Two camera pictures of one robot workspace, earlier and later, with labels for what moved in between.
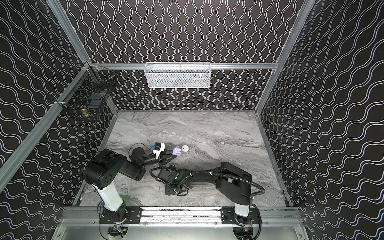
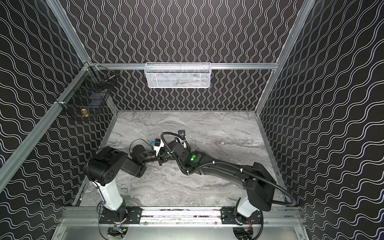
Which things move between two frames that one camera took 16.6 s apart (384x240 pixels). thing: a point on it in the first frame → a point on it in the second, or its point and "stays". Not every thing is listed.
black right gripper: [167, 182] → [171, 148]
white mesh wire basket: [177, 75] stays
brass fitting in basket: [84, 112] stays
